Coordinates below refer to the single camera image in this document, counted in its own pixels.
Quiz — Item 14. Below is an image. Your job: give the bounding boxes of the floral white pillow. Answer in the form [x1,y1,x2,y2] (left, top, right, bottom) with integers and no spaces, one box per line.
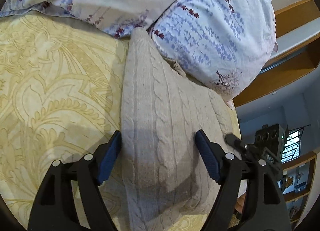
[1,0,277,101]

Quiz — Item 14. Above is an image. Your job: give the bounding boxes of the beige cable-knit sweater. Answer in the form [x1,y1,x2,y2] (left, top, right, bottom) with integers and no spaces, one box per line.
[121,28,240,230]

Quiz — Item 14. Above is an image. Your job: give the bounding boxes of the yellow orange patterned bedspread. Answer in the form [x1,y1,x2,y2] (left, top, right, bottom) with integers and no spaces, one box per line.
[0,10,245,231]

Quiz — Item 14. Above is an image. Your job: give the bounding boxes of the wooden bookshelf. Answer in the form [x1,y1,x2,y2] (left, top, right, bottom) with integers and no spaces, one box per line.
[281,151,317,229]

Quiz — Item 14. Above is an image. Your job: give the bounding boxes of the wooden headboard frame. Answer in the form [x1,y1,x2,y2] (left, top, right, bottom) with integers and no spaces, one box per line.
[233,0,319,107]

